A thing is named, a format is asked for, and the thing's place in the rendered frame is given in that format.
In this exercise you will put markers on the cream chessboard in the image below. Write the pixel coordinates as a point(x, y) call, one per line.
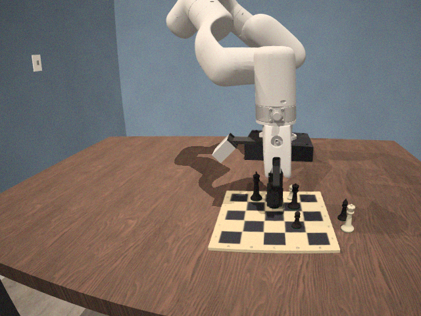
point(250, 226)

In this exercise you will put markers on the white queen chess piece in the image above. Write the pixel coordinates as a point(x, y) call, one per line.
point(347, 227)

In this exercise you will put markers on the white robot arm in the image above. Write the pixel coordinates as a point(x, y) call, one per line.
point(272, 72)

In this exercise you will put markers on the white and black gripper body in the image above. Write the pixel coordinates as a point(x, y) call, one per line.
point(281, 131)

